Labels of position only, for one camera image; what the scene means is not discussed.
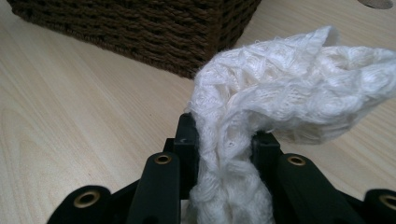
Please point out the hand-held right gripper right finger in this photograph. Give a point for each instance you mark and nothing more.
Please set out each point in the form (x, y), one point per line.
(267, 152)

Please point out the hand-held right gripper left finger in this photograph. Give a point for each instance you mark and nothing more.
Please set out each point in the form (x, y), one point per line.
(188, 149)

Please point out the white knitted cloth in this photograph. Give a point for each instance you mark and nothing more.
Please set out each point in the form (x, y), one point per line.
(280, 84)

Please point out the brown woven basket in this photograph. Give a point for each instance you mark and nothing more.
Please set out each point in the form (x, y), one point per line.
(140, 31)

